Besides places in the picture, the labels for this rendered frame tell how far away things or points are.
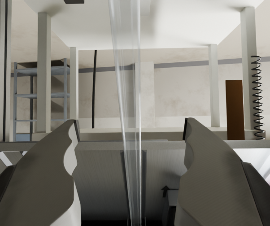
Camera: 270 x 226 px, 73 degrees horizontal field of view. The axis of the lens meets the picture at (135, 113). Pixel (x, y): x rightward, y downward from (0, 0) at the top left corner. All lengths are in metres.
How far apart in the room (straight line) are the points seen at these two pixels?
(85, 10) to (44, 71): 0.23
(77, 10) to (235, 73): 2.92
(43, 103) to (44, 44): 0.19
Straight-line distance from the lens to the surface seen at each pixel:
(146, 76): 3.02
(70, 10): 0.68
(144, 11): 0.58
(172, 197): 0.22
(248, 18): 0.72
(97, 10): 0.66
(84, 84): 3.43
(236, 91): 0.62
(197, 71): 3.20
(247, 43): 0.69
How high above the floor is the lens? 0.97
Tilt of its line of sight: 3 degrees down
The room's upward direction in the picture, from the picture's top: 179 degrees clockwise
